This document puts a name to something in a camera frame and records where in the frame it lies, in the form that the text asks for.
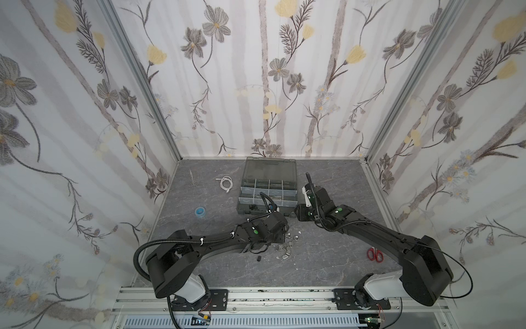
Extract pile of screws and nuts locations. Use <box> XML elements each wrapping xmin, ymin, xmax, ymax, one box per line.
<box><xmin>273</xmin><ymin>231</ymin><xmax>301</xmax><ymax>260</ymax></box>

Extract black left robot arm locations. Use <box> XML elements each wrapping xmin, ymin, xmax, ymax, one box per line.
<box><xmin>133</xmin><ymin>193</ymin><xmax>289</xmax><ymax>303</ymax></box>

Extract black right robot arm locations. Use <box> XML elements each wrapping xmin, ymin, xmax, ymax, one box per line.
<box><xmin>296</xmin><ymin>174</ymin><xmax>475</xmax><ymax>307</ymax></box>

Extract white slotted cable duct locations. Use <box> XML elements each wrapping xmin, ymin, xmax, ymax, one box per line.
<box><xmin>121</xmin><ymin>314</ymin><xmax>367</xmax><ymax>329</ymax></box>

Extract red handled scissors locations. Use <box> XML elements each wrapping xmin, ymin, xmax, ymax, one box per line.
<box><xmin>367</xmin><ymin>247</ymin><xmax>384</xmax><ymax>263</ymax></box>

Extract green compartment organizer box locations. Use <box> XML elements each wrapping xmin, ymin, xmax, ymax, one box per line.
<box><xmin>236</xmin><ymin>157</ymin><xmax>298</xmax><ymax>217</ymax></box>

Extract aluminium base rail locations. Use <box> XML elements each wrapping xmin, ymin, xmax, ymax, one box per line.
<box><xmin>110</xmin><ymin>287</ymin><xmax>451</xmax><ymax>317</ymax></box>

